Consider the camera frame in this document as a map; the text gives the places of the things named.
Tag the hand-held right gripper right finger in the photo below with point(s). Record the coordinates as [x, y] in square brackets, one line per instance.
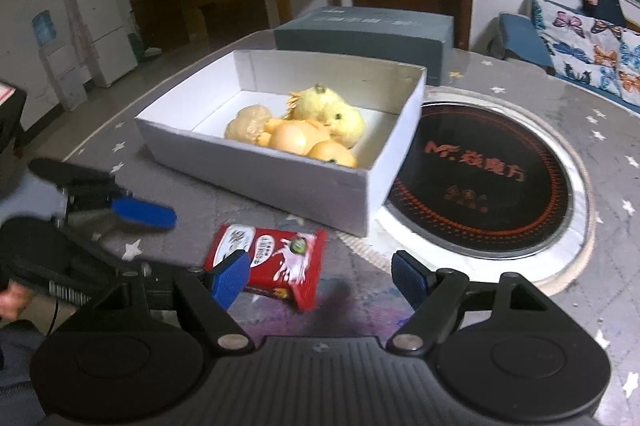
[410, 278]

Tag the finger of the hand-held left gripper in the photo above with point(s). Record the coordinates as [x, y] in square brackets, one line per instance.
[102, 252]
[142, 212]

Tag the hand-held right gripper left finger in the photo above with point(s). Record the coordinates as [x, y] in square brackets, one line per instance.
[230, 280]

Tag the red snack packet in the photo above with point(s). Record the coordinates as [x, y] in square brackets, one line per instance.
[285, 258]

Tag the white cardboard box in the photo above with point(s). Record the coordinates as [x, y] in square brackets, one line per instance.
[280, 191]

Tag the grey star-print desktop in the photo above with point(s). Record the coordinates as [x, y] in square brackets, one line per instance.
[607, 186]

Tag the person's left hand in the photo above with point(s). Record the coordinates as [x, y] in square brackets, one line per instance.
[11, 301]

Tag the round black induction cooktop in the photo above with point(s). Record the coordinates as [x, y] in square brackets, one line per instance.
[480, 186]

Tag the person's grey clothing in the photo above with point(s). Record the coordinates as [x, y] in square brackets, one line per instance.
[17, 371]

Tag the black box with red label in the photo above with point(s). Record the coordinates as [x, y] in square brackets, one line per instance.
[10, 121]

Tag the beige lumpy toy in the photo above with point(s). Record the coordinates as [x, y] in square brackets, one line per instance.
[245, 121]

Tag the orange fruit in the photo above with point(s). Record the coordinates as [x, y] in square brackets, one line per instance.
[332, 154]

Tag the white water dispenser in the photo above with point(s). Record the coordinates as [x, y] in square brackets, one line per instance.
[64, 76]

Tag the orange egg-shaped toys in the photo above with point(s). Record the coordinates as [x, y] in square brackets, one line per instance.
[295, 137]

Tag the yellow plush chick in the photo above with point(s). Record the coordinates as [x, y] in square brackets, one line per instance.
[325, 111]

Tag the white refrigerator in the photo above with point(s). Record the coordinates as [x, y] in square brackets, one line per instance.
[100, 26]

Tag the blue water bottle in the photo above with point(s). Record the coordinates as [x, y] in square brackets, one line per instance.
[44, 29]

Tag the dark grey box lid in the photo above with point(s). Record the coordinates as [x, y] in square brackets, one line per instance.
[360, 41]

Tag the blue sofa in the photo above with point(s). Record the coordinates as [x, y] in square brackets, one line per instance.
[517, 39]

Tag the butterfly patterned cushion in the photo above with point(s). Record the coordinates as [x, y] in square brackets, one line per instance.
[595, 51]

